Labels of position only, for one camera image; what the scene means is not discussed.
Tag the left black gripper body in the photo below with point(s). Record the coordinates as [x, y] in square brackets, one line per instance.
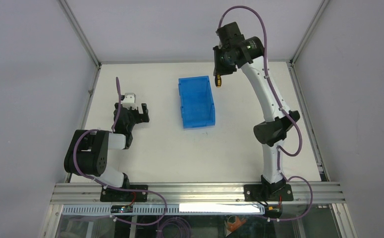
[132, 115]

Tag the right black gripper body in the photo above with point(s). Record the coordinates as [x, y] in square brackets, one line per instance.
[217, 61]

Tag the black yellow screwdriver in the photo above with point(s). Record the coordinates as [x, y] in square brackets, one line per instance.
[218, 81]

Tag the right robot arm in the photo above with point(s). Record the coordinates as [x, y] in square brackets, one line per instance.
[278, 117]

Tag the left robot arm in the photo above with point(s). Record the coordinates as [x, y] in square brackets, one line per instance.
[87, 155]

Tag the blue plastic bin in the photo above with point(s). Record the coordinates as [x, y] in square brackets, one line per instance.
[196, 102]

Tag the orange object below table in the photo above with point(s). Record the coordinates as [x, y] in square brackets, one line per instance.
[232, 223]

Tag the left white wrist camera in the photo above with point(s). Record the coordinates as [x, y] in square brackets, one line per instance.
[129, 101]

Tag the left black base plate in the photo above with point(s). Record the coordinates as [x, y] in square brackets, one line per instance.
[112, 195]

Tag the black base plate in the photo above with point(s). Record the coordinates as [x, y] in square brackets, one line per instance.
[259, 192]
[112, 195]

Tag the right aluminium frame post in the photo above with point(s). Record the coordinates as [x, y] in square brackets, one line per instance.
[309, 31]

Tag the aluminium frame post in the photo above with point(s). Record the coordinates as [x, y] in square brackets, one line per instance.
[309, 31]
[79, 31]

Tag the left aluminium frame post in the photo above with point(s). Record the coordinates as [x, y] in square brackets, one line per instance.
[79, 31]

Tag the aluminium front rail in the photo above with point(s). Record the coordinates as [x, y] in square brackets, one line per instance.
[223, 193]

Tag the white slotted cable duct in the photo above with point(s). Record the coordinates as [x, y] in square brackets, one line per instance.
[159, 209]

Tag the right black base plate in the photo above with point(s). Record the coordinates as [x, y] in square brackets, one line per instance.
[259, 192]

